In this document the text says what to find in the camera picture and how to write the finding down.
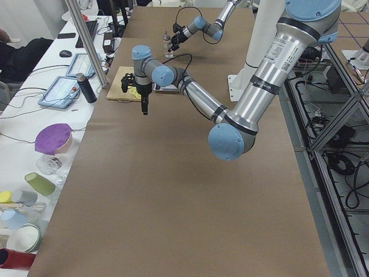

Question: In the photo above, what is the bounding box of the bamboo cutting board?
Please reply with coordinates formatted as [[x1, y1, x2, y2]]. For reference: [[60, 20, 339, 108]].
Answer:
[[106, 66, 145, 102]]

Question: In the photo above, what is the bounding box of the seated person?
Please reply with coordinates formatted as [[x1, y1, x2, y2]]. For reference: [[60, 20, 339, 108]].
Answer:
[[1, 29, 53, 83]]

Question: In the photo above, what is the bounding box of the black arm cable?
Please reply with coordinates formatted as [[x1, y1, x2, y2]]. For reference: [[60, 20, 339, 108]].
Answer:
[[160, 53, 208, 116]]

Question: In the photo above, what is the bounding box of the wine glass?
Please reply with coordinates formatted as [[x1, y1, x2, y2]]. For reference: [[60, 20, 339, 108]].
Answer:
[[36, 155, 67, 185]]

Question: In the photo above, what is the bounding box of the white green bowl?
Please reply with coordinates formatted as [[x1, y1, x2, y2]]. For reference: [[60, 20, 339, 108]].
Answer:
[[6, 224, 42, 253]]

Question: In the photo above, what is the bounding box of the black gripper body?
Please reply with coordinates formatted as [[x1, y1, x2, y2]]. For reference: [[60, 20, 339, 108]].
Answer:
[[121, 73, 152, 97], [170, 24, 188, 51]]

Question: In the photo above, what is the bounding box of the grey cup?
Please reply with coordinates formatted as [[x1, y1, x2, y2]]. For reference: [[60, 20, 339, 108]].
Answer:
[[11, 190, 38, 206]]

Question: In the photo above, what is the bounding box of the red cylinder container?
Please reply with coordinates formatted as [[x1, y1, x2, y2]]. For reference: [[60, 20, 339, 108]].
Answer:
[[1, 248, 36, 271]]

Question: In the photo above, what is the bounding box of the purple cloth covered bowl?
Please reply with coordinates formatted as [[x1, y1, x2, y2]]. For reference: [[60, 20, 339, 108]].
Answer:
[[35, 123, 73, 156]]

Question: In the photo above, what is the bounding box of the yellow cup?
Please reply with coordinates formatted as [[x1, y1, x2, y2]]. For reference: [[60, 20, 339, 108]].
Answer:
[[0, 190, 12, 203]]

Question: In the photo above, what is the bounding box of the teach pendant tablet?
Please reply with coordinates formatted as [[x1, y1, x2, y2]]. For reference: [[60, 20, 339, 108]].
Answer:
[[65, 53, 95, 78], [38, 76, 80, 110]]

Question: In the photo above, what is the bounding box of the green cup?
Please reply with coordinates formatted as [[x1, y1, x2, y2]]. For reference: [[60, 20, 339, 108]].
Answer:
[[24, 172, 56, 196]]

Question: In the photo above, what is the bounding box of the black keyboard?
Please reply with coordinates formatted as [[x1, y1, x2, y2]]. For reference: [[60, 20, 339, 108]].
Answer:
[[75, 20, 99, 49]]

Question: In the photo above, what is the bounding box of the black smartphone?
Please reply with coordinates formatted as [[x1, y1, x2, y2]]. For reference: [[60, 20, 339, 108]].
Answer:
[[57, 32, 76, 39]]

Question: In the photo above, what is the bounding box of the black computer mouse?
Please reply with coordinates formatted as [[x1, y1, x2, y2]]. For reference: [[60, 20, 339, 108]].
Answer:
[[59, 50, 72, 58]]

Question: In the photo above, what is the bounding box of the light blue cup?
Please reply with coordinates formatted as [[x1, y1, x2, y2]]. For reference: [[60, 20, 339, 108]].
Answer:
[[1, 209, 28, 231]]

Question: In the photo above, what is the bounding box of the lemon slice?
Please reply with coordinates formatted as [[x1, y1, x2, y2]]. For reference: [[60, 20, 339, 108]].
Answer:
[[130, 89, 141, 99]]

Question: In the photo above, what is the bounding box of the black water bottle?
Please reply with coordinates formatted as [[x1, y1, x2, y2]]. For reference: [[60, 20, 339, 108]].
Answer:
[[76, 73, 97, 103]]

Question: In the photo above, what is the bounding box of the glass sauce bottle metal spout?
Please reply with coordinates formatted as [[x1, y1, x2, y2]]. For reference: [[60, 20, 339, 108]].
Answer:
[[163, 31, 174, 59]]

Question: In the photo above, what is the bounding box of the aluminium frame post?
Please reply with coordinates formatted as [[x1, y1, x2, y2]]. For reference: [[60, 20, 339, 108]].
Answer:
[[65, 0, 108, 88]]

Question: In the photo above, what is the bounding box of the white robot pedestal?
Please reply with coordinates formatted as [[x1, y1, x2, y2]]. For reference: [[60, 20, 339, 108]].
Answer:
[[228, 0, 285, 102]]

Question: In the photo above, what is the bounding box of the digital kitchen scale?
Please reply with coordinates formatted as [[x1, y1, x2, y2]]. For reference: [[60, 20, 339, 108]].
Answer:
[[152, 83, 180, 95]]

